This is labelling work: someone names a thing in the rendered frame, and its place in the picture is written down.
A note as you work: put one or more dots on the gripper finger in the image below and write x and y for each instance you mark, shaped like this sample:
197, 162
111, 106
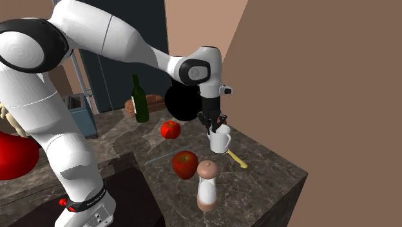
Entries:
220, 121
204, 123

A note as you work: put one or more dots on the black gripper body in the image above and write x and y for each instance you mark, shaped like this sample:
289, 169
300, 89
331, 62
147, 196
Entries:
210, 104

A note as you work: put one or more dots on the white mug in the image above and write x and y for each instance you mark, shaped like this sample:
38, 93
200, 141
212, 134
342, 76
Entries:
220, 141

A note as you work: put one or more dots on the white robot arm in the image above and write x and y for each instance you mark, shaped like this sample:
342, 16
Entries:
37, 103

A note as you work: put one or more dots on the black round pan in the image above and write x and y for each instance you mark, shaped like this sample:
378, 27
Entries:
182, 103

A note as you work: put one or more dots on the red tomato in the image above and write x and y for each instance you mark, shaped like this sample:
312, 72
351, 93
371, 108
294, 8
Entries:
170, 130

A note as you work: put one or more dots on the red apple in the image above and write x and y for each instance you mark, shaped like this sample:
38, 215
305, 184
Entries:
185, 164

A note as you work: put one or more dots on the grey knife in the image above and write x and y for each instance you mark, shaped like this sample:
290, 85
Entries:
166, 155

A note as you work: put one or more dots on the brown bread basket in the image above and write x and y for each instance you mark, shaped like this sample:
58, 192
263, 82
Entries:
155, 102

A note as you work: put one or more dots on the brown and white pepper mill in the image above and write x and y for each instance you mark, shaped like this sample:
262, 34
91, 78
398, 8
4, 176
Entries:
207, 188

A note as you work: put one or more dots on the green glass bottle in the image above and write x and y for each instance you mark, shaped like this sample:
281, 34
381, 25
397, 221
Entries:
140, 105

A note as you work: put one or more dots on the dark refrigerator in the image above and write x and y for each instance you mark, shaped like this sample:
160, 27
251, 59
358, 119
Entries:
132, 47

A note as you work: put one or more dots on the dark robot stand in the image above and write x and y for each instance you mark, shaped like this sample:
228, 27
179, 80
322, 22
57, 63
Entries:
132, 195

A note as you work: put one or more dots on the blue grey toaster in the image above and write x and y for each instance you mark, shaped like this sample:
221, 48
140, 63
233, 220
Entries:
83, 121

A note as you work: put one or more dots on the large red round object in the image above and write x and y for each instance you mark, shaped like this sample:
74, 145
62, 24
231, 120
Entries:
15, 157

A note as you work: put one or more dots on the beige knobbly figure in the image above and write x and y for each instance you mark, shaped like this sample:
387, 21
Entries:
11, 121

